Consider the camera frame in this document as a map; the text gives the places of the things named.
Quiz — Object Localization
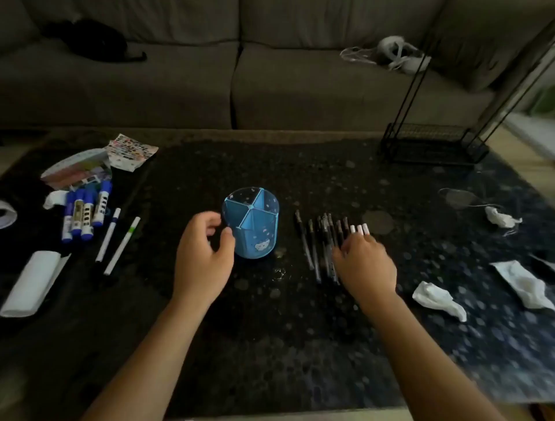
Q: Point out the black metal wire rack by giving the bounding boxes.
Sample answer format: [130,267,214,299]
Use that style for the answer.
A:
[380,17,555,167]

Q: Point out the small crumpled white tissue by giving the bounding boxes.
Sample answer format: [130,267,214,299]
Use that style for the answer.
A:
[42,190,69,211]

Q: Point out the knotted crumpled white tissue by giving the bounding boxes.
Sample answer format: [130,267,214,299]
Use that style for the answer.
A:
[484,206,524,230]

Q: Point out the blue pen holder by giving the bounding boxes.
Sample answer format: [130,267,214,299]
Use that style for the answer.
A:
[221,187,280,260]

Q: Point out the colourful sticker sheet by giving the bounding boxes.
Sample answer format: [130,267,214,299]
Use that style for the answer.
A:
[103,133,160,173]

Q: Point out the black bag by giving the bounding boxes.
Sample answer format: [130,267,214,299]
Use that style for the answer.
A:
[41,19,147,62]

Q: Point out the long crumpled white tissue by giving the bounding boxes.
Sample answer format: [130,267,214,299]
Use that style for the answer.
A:
[412,280,468,323]

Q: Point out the person's left forearm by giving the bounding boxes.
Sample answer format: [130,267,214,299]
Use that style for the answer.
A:
[80,297,211,421]

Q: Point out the white tape roll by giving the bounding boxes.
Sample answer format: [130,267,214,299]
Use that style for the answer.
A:
[0,199,18,230]

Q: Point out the white thin cable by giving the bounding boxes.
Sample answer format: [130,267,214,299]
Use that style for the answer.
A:
[339,45,380,66]

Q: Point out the person's left hand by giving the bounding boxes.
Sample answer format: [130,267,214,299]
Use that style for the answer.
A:
[172,211,236,311]

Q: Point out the white headset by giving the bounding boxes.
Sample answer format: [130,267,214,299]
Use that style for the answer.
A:
[376,35,432,75]

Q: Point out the green box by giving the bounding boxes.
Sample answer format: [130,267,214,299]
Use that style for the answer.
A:
[531,86,555,115]

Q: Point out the thin white fineliner blue band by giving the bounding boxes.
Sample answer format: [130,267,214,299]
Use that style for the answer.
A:
[95,208,122,264]

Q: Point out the thin white fineliner green band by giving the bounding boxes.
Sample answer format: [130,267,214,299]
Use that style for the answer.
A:
[103,216,142,276]

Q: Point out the grey fabric sofa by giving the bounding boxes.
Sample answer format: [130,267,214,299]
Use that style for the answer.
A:
[0,0,555,131]

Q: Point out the person's right hand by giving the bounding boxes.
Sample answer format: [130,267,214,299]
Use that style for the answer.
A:
[331,232,398,313]

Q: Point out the white low platform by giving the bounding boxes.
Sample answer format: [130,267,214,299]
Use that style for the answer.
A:
[502,112,555,162]

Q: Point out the clear plastic piece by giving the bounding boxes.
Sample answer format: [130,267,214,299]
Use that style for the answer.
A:
[438,187,504,211]

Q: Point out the bunch of black pens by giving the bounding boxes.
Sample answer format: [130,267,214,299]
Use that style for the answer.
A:
[294,210,351,286]

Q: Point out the blue capped white marker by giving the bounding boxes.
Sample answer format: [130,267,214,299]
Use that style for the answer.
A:
[61,192,75,243]
[71,189,86,237]
[80,186,96,242]
[91,180,113,228]

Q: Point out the white folded paper towel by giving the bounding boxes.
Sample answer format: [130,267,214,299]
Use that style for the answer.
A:
[0,250,72,319]

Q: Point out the person's right forearm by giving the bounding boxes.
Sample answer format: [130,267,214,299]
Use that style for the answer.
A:
[357,291,508,421]

